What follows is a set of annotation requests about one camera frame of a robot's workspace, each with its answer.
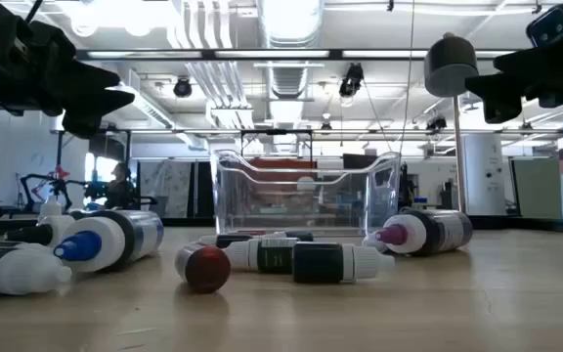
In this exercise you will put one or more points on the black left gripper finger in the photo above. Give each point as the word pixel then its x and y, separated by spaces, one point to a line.
pixel 91 80
pixel 96 112

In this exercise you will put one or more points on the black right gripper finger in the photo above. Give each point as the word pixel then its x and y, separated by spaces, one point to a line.
pixel 540 63
pixel 504 98

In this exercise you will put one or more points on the large blue food coloring bottle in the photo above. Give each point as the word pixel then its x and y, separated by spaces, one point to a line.
pixel 115 239

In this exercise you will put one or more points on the large purple food coloring bottle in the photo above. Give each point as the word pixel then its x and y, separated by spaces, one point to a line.
pixel 433 232

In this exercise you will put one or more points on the small green food coloring bottle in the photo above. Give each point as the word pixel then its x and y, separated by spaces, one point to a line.
pixel 274 256
pixel 232 240

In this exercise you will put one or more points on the small red food coloring bottle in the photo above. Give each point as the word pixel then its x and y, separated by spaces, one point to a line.
pixel 205 269

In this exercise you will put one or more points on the small dark food coloring bottle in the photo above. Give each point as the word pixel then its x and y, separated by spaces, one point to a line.
pixel 298 236

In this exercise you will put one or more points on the small maroon food coloring bottle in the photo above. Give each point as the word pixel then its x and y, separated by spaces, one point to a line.
pixel 320 264

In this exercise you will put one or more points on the black desk lamp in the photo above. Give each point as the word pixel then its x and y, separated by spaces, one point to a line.
pixel 450 63

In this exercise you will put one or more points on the white cylindrical column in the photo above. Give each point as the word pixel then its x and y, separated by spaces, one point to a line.
pixel 482 171

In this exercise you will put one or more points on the person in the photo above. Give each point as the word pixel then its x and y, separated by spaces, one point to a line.
pixel 120 188

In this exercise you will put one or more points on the black ceiling spotlight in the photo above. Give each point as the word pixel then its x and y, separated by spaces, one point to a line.
pixel 182 88

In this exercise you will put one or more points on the grey-green partition panel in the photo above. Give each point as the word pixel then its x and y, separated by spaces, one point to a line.
pixel 535 190

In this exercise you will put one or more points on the grey marbled partition panel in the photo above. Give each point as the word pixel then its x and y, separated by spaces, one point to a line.
pixel 164 188

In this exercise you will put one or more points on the clear plastic bin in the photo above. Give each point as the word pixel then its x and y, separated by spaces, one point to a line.
pixel 311 205

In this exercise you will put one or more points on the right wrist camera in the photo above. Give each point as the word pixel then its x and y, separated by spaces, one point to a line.
pixel 548 27

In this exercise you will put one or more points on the black overhead camera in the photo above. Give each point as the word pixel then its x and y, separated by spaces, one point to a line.
pixel 352 80

